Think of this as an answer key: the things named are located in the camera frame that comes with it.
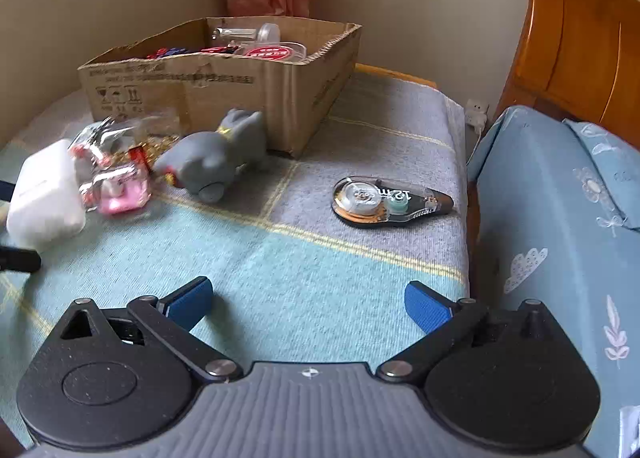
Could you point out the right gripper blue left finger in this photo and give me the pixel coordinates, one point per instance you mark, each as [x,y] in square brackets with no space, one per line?
[189,304]

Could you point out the grey teal checked blanket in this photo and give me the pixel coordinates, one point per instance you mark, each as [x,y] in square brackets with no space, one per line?
[291,281]

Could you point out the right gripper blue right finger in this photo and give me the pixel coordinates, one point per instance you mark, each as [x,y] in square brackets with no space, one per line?
[427,308]

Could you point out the blue floral pillow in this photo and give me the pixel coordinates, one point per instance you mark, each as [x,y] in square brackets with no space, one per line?
[618,165]

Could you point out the clear jar red label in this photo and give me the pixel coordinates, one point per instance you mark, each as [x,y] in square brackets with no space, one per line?
[278,51]

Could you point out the tall clear plastic jar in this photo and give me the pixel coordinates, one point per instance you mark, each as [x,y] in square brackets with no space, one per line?
[263,34]

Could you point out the white wall charger plug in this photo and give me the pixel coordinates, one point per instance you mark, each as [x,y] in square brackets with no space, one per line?
[476,115]

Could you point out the pink keychain charm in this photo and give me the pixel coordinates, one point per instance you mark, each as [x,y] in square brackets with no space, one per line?
[117,190]

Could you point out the grey cat toy car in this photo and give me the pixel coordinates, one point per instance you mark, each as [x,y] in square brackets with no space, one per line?
[205,163]

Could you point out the blue floral bedsheet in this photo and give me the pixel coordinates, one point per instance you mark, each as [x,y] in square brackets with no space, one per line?
[549,230]

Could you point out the wooden headboard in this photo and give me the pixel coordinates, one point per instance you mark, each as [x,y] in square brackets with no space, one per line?
[579,59]

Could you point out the brown cardboard box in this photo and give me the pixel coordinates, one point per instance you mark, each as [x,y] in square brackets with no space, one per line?
[201,88]

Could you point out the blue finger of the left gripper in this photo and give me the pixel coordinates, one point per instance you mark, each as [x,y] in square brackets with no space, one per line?
[19,260]
[6,191]

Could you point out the white frosted square container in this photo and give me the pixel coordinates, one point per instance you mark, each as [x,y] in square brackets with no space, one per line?
[46,205]

